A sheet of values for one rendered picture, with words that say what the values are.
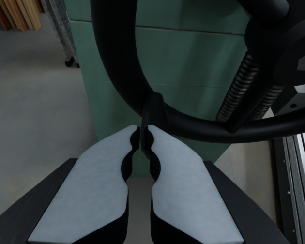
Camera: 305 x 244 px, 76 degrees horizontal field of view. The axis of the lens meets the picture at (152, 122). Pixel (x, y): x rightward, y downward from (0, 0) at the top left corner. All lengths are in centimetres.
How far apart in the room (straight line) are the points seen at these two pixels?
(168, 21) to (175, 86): 14
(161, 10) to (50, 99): 99
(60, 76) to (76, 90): 16
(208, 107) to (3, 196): 87
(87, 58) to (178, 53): 17
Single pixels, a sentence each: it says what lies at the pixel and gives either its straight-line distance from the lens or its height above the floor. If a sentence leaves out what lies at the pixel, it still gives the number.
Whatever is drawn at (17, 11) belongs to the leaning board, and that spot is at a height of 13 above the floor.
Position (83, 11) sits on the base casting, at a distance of 35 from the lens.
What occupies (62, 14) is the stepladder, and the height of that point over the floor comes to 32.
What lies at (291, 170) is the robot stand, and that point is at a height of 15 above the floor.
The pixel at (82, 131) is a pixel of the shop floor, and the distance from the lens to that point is 106.
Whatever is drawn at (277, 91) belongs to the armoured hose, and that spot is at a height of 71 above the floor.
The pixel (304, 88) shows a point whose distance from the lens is 53.
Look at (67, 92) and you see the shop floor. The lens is 125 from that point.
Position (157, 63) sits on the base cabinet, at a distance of 39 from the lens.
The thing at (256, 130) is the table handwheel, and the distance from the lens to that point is 27.
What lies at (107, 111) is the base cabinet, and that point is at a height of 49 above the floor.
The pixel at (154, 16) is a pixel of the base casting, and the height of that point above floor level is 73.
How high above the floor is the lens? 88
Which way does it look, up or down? 54 degrees down
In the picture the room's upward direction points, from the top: 11 degrees clockwise
